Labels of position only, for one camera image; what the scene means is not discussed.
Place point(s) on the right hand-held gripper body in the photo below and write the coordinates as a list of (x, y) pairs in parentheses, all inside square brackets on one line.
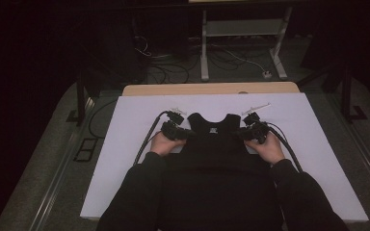
[(260, 133)]

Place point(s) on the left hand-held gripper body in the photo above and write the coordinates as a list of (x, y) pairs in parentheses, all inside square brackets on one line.
[(171, 131)]

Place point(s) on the black tank top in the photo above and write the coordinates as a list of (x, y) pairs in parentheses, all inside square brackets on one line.
[(215, 183)]

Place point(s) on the person's left hand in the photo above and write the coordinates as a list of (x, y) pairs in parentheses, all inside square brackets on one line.
[(163, 145)]

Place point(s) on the person's right hand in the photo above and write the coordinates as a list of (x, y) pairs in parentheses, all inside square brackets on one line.
[(269, 150)]

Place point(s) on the white table mat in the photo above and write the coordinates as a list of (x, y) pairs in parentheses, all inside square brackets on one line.
[(131, 115)]

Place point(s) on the grey metal stand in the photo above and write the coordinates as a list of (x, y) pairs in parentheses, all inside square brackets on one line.
[(244, 28)]

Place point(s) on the black metal stand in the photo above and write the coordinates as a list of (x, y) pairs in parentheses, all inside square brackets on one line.
[(81, 96), (347, 96)]

